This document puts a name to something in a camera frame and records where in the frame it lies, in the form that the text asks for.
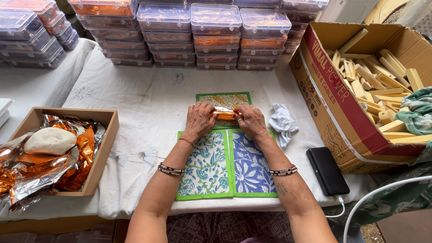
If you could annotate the beaded left wrist bangles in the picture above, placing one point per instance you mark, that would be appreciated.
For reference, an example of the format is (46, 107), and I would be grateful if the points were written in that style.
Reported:
(170, 169)

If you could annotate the stacks of clear plastic boxes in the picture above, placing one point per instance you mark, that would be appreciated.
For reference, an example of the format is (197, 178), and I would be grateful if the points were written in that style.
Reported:
(168, 30)

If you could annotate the white stone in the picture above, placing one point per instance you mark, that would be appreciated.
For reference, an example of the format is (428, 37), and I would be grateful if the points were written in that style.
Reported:
(50, 140)

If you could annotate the white plastic container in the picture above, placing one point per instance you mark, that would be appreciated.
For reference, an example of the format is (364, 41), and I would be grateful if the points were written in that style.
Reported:
(4, 111)

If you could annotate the red printed cardboard box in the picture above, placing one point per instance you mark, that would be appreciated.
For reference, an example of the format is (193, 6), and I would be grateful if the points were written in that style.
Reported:
(337, 111)

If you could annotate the person's patterned brown clothing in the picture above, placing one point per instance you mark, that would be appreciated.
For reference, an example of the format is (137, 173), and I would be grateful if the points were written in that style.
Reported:
(229, 226)

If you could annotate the white table cloth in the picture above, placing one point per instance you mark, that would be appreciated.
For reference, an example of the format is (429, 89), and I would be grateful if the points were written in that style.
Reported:
(141, 111)

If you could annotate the crumpled white cloth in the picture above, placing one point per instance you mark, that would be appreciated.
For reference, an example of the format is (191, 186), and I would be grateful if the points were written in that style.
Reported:
(282, 123)

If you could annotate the beaded wrist bangles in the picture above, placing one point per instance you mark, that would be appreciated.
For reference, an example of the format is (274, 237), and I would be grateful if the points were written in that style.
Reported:
(283, 170)
(170, 169)

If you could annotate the green patterned cloth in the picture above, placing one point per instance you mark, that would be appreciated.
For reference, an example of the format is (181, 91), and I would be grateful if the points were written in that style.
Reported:
(405, 152)

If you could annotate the beaded right wrist bangles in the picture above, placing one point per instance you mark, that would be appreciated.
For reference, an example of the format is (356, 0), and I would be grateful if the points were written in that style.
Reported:
(283, 170)

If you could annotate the blue green floral mat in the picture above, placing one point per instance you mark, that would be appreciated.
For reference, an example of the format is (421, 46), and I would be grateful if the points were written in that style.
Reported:
(206, 168)

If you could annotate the person's right hand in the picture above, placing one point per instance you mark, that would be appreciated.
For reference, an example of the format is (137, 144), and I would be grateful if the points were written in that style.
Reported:
(252, 120)

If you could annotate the wooden tray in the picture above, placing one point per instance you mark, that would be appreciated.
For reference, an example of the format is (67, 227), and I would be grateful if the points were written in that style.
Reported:
(104, 148)

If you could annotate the heap of orange foil sheets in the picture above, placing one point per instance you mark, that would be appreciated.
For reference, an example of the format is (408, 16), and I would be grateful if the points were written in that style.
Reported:
(44, 168)

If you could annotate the person's left hand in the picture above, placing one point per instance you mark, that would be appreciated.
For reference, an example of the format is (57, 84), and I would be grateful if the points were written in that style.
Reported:
(199, 119)

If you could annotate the orange foil bar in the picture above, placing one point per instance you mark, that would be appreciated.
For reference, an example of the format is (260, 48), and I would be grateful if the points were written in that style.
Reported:
(225, 115)

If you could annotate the person's left fingers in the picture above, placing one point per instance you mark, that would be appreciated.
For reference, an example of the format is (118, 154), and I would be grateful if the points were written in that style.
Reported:
(206, 108)

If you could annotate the yellow leaf print mat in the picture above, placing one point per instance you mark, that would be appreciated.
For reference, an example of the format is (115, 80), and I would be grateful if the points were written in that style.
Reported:
(224, 101)

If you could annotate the heap of pale wooden sticks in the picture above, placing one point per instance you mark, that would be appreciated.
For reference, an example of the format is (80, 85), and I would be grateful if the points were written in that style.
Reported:
(378, 87)

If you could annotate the black power bank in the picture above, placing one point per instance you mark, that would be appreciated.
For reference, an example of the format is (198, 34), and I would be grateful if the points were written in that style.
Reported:
(327, 171)

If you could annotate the blue white floral mat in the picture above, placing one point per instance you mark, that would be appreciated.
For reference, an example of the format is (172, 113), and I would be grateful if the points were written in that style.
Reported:
(251, 168)

